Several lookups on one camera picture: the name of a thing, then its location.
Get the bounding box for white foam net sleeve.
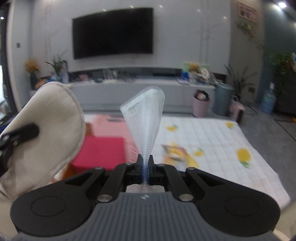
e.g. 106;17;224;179
120;86;165;193

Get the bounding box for cream fleece pad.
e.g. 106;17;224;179
0;81;87;200

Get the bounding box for yellow silver snack bag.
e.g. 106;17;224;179
162;143;199;171

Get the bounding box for red cube box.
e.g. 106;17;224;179
73;136;125;173

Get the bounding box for pink paper sheet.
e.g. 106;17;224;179
84;114;137;149

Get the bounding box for lemon pattern tablecloth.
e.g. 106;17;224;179
151;116;290;209

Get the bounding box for dried yellow flowers in vase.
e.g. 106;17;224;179
24;58;39;90

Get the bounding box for pink waste bin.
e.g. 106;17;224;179
193;90;210;118

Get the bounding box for grey marble tv console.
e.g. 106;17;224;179
30;67;217;114

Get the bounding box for green potted plant on console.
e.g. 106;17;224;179
46;50;69;84

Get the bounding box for grey round trash can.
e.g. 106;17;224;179
212;83;234;116

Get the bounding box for plush toys pile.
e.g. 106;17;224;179
180;62;219;86

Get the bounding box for small pink heater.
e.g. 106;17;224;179
229;95;245;124

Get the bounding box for tall floor plant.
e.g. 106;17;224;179
224;65;257;100

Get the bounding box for blue water jug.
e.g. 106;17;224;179
260;82;276;114

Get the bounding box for dark grey sideboard cabinet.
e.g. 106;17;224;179
273;70;295;116

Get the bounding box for hanging green vine plant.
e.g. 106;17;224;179
236;17;295;101

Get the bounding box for black wall television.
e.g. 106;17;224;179
72;8;154;59

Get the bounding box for framed wall picture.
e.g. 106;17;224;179
237;2;257;23

